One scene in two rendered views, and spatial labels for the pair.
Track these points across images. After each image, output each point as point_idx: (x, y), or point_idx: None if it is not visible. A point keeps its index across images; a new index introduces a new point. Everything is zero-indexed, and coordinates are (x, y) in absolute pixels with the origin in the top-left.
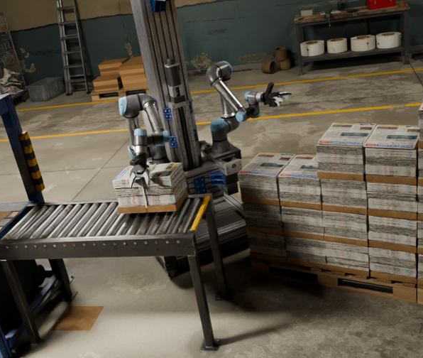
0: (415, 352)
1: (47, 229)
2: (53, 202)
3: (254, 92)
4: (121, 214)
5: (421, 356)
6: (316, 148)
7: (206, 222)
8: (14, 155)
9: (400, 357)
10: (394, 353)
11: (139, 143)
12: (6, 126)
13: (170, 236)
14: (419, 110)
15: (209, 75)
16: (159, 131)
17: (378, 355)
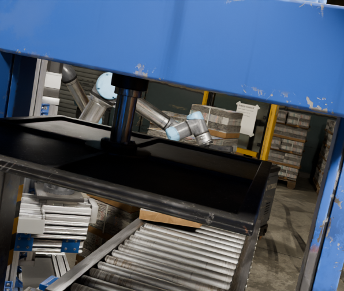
0: (249, 277)
1: (197, 281)
2: (80, 266)
3: (89, 96)
4: (185, 234)
5: (253, 276)
6: (189, 142)
7: (23, 277)
8: (6, 175)
9: (254, 282)
10: (249, 282)
11: (208, 129)
12: (19, 93)
13: (255, 226)
14: (230, 112)
15: (70, 68)
16: (175, 120)
17: (251, 287)
